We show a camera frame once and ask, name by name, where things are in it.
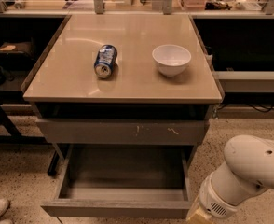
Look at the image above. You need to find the grey drawer cabinet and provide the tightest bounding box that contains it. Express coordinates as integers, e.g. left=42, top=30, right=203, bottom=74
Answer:
left=21, top=13, right=225, bottom=173

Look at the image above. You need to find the blue soda can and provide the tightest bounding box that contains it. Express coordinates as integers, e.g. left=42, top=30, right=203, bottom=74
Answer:
left=94, top=45, right=117, bottom=78

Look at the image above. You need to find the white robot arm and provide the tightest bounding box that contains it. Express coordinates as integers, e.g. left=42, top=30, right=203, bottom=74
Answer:
left=186, top=135, right=274, bottom=224

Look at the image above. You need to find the grey top drawer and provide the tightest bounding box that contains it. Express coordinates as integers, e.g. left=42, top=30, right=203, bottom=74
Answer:
left=36, top=119, right=209, bottom=146

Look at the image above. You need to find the black table leg frame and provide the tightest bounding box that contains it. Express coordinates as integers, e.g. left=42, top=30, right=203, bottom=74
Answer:
left=0, top=93, right=59, bottom=175

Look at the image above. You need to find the white ceramic bowl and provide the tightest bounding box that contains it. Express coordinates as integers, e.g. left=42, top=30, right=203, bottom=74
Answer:
left=152, top=44, right=192, bottom=77

